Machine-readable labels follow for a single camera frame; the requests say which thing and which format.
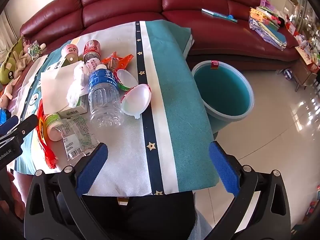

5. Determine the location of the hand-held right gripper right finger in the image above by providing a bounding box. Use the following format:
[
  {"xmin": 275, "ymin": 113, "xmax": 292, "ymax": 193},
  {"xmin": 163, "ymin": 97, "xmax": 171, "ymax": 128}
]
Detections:
[{"xmin": 200, "ymin": 141, "xmax": 292, "ymax": 240}]

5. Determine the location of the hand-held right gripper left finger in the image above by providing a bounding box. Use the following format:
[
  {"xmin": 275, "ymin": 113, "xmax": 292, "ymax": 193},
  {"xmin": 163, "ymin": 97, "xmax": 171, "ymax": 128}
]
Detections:
[{"xmin": 24, "ymin": 142, "xmax": 118, "ymax": 240}]

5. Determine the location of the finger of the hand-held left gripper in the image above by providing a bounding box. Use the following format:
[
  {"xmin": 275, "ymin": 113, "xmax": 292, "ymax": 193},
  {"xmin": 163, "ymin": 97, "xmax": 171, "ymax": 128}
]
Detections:
[
  {"xmin": 0, "ymin": 116, "xmax": 20, "ymax": 133},
  {"xmin": 0, "ymin": 114, "xmax": 38, "ymax": 144}
]

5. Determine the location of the white green supplement bottle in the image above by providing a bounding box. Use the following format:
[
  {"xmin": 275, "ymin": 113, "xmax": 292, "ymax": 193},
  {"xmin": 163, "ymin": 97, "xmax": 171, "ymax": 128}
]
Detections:
[{"xmin": 41, "ymin": 114, "xmax": 63, "ymax": 141}]

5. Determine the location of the green white medicine box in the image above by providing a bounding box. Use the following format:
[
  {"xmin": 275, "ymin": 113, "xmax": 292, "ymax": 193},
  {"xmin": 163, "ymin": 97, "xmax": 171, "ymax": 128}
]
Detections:
[{"xmin": 57, "ymin": 94, "xmax": 89, "ymax": 118}]

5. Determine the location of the teal plastic bucket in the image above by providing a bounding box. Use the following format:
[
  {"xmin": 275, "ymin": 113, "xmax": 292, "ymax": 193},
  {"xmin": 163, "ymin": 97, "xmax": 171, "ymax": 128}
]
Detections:
[{"xmin": 191, "ymin": 60, "xmax": 255, "ymax": 134}]

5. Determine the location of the red soda can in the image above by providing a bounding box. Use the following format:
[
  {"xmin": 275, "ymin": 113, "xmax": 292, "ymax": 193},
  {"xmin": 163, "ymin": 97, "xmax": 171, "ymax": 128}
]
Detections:
[{"xmin": 83, "ymin": 40, "xmax": 102, "ymax": 64}]

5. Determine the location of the pink plush toy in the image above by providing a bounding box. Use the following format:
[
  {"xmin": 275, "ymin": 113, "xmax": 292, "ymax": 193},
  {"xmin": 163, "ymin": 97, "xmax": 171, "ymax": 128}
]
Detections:
[{"xmin": 0, "ymin": 82, "xmax": 16, "ymax": 101}]

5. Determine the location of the red plastic wrapper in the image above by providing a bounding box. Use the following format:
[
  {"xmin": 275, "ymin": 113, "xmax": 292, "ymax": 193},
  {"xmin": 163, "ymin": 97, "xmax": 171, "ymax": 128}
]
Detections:
[{"xmin": 36, "ymin": 102, "xmax": 58, "ymax": 169}]

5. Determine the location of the clear plastic barcode bag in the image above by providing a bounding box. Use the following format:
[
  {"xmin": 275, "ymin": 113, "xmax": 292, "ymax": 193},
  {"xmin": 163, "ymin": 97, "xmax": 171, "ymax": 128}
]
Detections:
[{"xmin": 56, "ymin": 116, "xmax": 100, "ymax": 160}]

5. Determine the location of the white paper sheet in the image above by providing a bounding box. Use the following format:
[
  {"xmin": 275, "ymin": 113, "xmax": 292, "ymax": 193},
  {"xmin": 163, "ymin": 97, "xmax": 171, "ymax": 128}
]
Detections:
[{"xmin": 41, "ymin": 60, "xmax": 85, "ymax": 115}]

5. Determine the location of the person's black shirt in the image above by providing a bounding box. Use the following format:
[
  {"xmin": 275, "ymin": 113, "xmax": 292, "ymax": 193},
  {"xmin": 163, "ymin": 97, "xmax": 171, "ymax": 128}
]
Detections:
[{"xmin": 81, "ymin": 191, "xmax": 195, "ymax": 240}]

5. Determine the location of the olive green carton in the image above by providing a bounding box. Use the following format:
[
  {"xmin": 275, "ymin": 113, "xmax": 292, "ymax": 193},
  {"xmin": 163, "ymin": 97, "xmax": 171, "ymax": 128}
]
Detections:
[{"xmin": 47, "ymin": 56, "xmax": 75, "ymax": 73}]

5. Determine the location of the clear plastic water bottle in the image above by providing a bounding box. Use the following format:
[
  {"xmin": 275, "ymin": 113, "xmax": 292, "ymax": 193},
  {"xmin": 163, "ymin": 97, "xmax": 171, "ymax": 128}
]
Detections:
[{"xmin": 88, "ymin": 64, "xmax": 125, "ymax": 128}]

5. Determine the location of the pink cartoon cup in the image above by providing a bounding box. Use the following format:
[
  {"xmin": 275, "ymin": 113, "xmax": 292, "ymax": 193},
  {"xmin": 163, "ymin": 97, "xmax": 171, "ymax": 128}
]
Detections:
[{"xmin": 61, "ymin": 44, "xmax": 78, "ymax": 62}]

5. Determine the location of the small white drink bottle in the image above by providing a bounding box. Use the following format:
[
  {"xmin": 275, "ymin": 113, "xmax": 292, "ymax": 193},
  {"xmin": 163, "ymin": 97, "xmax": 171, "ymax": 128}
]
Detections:
[{"xmin": 86, "ymin": 57, "xmax": 101, "ymax": 73}]

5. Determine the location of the striped star-print blanket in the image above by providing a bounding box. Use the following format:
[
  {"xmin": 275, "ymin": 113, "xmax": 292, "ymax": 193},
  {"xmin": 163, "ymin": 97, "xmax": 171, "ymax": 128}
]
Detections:
[{"xmin": 12, "ymin": 20, "xmax": 220, "ymax": 197}]

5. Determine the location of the wooden cabinet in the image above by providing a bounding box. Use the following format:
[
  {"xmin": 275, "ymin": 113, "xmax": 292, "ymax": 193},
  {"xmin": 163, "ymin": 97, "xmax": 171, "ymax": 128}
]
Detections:
[{"xmin": 295, "ymin": 46, "xmax": 320, "ymax": 93}]

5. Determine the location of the stack of books and papers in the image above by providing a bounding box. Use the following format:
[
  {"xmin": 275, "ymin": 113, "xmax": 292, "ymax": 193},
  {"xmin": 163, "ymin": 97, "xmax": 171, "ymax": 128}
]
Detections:
[{"xmin": 249, "ymin": 0, "xmax": 288, "ymax": 52}]

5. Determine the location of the red leather sofa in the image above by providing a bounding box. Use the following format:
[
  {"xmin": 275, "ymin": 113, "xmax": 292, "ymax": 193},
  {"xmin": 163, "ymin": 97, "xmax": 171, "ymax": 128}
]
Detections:
[{"xmin": 0, "ymin": 0, "xmax": 302, "ymax": 105}]

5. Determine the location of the teal book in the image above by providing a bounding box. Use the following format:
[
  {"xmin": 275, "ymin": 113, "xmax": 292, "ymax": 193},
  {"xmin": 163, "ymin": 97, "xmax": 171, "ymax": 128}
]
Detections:
[{"xmin": 201, "ymin": 8, "xmax": 238, "ymax": 23}]

